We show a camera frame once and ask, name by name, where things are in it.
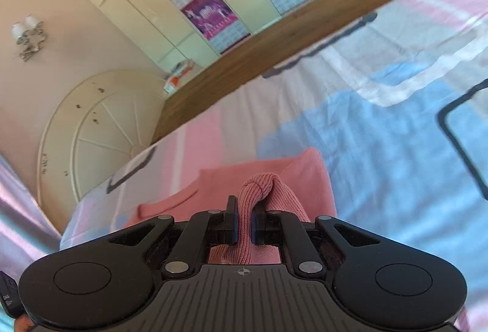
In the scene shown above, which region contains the round cream headboard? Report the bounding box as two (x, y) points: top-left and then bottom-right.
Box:
(36, 68), (173, 208)

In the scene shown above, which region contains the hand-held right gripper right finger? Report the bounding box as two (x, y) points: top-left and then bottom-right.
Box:
(249, 209), (379, 276)

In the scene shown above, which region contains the pink curtain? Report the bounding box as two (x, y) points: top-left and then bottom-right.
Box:
(0, 154), (62, 281)

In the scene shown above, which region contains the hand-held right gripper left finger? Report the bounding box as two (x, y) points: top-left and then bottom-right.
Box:
(109, 195), (240, 278)

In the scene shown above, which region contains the wall lamp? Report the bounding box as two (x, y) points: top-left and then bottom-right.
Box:
(11, 14), (49, 60)

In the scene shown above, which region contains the wooden bed frame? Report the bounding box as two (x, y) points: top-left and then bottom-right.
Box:
(152, 0), (398, 145)

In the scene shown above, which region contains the patterned bed sheet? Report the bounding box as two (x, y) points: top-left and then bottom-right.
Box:
(59, 0), (488, 332)

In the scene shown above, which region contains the pink sweater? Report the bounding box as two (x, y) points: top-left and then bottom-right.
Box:
(126, 147), (339, 266)

